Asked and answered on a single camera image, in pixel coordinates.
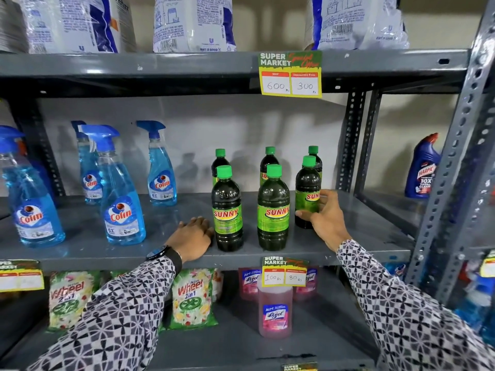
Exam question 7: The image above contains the grey metal shelf rack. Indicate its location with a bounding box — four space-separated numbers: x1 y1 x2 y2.
0 49 470 371

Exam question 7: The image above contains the pink floor cleaner bottle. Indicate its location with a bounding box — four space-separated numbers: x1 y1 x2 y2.
258 284 294 339
293 266 319 302
238 267 263 302

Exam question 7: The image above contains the person's left hand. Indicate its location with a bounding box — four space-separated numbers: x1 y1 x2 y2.
165 216 215 263

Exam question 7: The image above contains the grey slotted metal rack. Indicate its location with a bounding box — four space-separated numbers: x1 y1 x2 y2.
354 0 495 306

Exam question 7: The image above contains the black smart watch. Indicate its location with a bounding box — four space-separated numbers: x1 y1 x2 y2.
146 245 183 275

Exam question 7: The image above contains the grey detergent bag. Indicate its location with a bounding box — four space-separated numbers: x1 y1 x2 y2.
0 0 28 54

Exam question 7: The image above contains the person's right hand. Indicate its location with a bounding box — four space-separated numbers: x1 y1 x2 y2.
295 189 352 252

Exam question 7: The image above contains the dark green cleaner bottle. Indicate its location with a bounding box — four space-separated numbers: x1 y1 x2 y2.
295 155 323 230

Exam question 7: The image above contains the blue glass cleaner spray bottle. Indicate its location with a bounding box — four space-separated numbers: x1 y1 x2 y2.
71 120 103 206
136 120 178 207
79 124 147 246
0 126 66 248

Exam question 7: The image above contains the white and blue detergent bag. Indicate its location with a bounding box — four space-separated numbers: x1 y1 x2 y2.
19 0 137 54
306 0 410 51
153 0 237 54

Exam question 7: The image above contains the person's right forearm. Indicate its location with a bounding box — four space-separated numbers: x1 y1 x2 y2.
336 239 495 371

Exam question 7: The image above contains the group of green-capped bottles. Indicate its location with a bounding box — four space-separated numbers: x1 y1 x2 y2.
211 146 323 252

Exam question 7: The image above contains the person's left forearm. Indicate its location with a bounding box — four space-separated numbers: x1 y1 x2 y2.
26 256 177 371

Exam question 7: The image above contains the blue liquid bottle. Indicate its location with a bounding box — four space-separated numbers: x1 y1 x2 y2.
454 263 495 346

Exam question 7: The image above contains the blue and white packet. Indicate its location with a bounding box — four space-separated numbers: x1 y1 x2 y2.
386 262 409 281

